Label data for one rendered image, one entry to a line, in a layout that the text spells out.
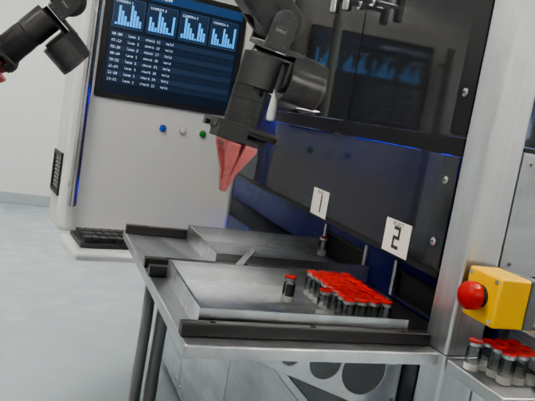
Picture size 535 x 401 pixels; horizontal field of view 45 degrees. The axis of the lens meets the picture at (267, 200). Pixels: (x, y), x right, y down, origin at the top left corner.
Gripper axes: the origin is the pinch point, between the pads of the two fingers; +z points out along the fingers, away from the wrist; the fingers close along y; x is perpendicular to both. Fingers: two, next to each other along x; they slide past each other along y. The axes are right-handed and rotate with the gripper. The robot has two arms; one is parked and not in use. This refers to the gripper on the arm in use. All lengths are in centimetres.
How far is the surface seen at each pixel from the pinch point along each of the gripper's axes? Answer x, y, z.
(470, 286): -18.8, 32.4, 2.6
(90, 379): 169, 23, 107
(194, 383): 117, 48, 79
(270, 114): 65, 27, -15
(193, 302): -1.8, 0.4, 17.6
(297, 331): -8.0, 14.8, 16.9
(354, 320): -6.0, 24.6, 14.0
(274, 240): 54, 33, 14
